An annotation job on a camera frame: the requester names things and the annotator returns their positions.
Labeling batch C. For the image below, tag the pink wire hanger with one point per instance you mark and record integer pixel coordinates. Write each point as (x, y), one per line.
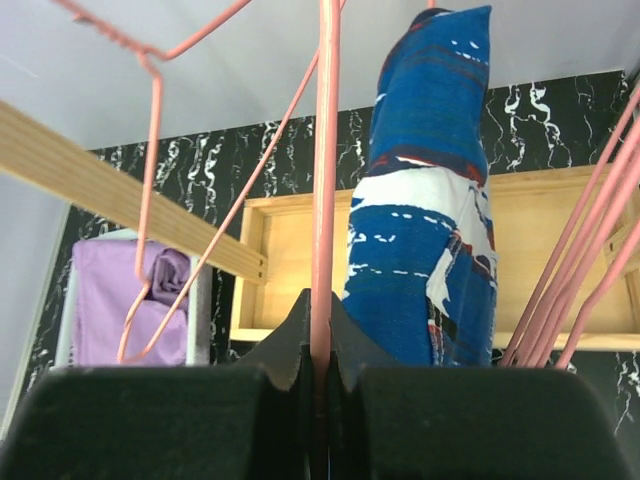
(394, 310)
(155, 150)
(582, 298)
(532, 209)

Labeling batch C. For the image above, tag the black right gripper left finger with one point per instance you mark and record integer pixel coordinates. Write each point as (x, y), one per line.
(250, 419)

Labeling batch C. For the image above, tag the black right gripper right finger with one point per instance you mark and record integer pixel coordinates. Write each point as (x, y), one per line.
(391, 421)

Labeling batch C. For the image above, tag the purple trousers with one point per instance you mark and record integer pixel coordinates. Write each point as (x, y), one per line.
(107, 288)

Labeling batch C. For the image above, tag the blue patterned trousers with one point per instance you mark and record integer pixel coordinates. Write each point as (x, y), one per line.
(426, 162)

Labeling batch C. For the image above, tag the wooden clothes rack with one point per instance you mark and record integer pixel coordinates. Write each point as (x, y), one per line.
(272, 258)

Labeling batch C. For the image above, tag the white perforated plastic basket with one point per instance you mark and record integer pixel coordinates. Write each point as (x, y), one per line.
(186, 338)

